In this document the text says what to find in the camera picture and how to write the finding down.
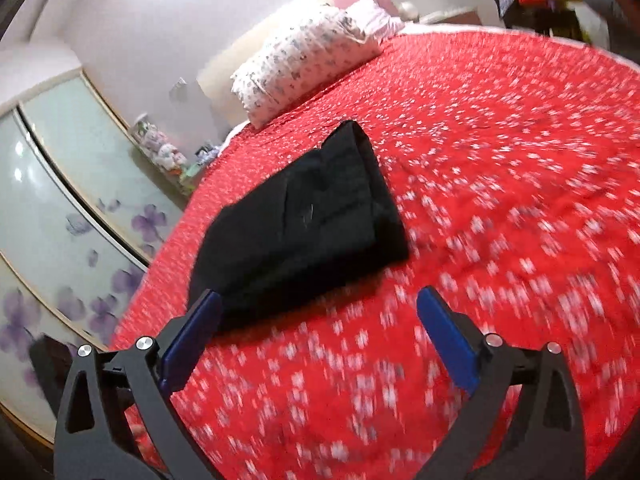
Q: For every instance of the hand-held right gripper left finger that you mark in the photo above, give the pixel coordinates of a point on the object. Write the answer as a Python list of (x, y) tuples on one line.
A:
[(192, 335)]

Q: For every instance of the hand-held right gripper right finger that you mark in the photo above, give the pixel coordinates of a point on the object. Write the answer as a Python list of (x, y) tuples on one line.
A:
[(445, 335)]

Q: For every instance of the black pants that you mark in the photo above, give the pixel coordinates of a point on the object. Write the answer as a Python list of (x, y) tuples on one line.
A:
[(300, 220)]

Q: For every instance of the yellow green toy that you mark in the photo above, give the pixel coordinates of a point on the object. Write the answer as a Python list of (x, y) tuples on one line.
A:
[(187, 180)]

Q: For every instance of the red floral bedspread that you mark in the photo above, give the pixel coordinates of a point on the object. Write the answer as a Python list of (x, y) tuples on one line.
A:
[(500, 160)]

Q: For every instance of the pile of plush toys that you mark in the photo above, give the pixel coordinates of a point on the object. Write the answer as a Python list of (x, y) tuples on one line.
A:
[(160, 150)]

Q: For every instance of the floral wardrobe doors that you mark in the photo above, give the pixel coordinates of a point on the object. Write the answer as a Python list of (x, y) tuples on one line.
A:
[(50, 185)]

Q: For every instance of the cream headboard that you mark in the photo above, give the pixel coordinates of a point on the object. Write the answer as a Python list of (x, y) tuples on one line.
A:
[(220, 90)]

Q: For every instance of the white floral pillow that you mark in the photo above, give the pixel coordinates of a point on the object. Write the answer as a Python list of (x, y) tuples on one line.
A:
[(300, 65)]

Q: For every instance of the pink striped pillow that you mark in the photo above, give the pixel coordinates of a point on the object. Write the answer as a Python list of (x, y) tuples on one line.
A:
[(382, 20)]

